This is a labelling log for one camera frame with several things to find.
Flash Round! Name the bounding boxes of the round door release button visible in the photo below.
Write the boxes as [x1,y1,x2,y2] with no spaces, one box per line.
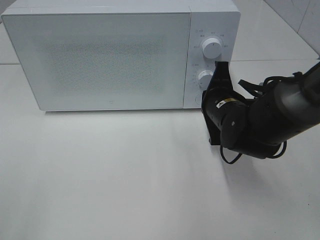
[194,93,202,108]

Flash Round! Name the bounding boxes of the white microwave knob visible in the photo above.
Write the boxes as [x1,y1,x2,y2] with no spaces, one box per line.
[197,70,213,90]
[201,36,223,59]

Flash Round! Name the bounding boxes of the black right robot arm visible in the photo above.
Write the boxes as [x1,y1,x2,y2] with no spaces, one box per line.
[201,61,320,159]

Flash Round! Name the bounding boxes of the white microwave oven body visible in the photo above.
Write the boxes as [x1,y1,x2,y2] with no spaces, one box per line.
[1,0,241,109]

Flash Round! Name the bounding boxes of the white microwave door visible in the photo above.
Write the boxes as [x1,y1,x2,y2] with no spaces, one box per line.
[3,13,190,111]

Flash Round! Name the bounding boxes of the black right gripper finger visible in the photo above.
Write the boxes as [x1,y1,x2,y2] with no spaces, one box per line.
[211,61,231,82]

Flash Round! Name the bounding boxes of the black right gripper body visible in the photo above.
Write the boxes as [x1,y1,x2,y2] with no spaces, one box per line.
[201,79,247,147]

